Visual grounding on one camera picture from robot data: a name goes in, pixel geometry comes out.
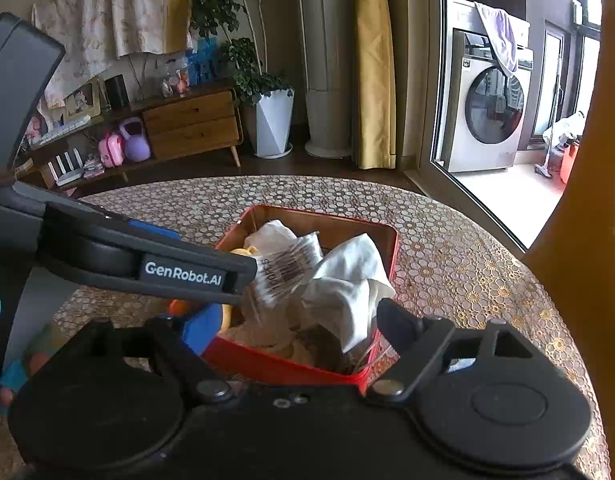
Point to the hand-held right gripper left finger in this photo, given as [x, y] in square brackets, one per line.
[202, 330]

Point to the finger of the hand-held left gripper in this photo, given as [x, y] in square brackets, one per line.
[237, 275]
[155, 232]

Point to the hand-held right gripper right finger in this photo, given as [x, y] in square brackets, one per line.
[392, 322]

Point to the clear plastic wrapper with barcode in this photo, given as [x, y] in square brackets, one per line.
[287, 270]

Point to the white cloth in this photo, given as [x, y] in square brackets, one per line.
[347, 285]

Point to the red tin box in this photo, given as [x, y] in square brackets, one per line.
[267, 367]

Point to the yellow soft toy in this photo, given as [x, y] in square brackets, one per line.
[226, 317]

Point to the orange soft item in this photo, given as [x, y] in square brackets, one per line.
[180, 308]

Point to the white router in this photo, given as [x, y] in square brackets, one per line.
[65, 170]

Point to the purple kettlebell toy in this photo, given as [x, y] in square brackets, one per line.
[136, 145]

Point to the pink toy case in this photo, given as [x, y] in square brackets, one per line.
[110, 152]

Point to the white keyboard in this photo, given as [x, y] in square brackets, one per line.
[65, 131]

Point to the wooden drawer cabinet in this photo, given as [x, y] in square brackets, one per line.
[187, 125]

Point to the black speaker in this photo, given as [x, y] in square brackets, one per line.
[117, 91]

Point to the small toy figures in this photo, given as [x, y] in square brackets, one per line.
[173, 84]

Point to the white faceted planter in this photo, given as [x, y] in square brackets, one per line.
[273, 125]

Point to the blue toy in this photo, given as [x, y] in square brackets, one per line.
[205, 62]

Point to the silver washing machine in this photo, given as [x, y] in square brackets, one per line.
[467, 150]

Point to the green potted plant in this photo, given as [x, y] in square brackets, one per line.
[252, 70]

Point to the stick vacuum cleaner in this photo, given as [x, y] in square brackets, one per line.
[543, 170]

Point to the tan leather chair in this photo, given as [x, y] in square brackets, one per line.
[587, 210]

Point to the white floral curtain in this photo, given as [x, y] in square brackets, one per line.
[112, 10]

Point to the grey tower air conditioner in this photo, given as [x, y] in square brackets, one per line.
[327, 60]

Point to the yellow curtain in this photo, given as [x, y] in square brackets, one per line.
[180, 0]
[372, 60]

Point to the red bucket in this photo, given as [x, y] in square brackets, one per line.
[570, 165]

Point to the white plastic bag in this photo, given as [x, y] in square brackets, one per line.
[570, 122]

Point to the purple towel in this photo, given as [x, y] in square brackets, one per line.
[502, 40]

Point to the black framed balcony window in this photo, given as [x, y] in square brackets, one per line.
[587, 30]

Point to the photo frame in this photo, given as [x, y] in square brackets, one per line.
[82, 101]

